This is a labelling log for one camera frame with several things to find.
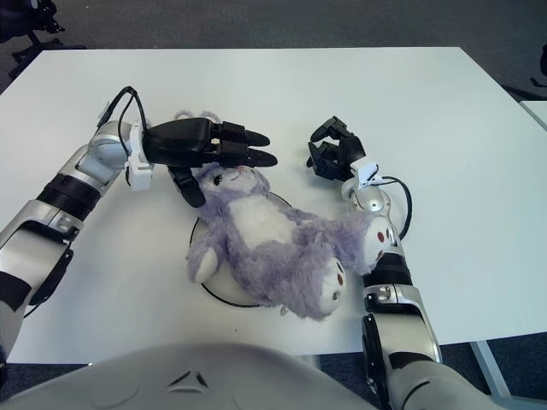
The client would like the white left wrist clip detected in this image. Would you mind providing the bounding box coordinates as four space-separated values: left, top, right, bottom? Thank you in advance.
126 158 154 191

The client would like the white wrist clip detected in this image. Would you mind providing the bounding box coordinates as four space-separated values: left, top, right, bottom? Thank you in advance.
126 158 154 191
350 160 382 190

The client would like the white plate with black rim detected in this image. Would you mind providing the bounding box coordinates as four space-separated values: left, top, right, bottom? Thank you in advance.
187 191 300 308

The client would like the black office chair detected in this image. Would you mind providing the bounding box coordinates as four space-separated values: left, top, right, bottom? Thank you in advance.
0 0 86 65

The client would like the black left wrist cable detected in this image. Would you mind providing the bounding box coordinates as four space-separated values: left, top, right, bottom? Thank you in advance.
97 86 154 173

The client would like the white metal table leg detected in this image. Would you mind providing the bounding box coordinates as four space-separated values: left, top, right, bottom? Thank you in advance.
469 339 512 399

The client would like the grey robot torso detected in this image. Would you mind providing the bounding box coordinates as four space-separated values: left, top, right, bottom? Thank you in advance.
0 341 385 410

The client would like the dark chair with black base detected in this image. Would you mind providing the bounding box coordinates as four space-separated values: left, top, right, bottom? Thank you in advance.
503 42 547 103

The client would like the white neighbouring table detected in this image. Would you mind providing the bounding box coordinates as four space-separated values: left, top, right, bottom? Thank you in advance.
519 100 547 129

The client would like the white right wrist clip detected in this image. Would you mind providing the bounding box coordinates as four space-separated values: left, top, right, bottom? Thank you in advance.
350 160 382 190

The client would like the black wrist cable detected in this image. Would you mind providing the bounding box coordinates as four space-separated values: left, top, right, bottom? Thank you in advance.
381 174 414 237
97 86 154 173

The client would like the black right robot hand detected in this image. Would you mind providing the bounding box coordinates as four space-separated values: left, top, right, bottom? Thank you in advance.
305 114 367 182

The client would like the purple plush bunny doll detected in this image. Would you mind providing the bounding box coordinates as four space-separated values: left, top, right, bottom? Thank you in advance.
173 109 402 320

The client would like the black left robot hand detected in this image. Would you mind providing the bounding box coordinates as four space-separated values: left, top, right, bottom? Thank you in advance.
142 117 279 209

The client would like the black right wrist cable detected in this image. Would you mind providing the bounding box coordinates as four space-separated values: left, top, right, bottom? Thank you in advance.
381 174 414 237

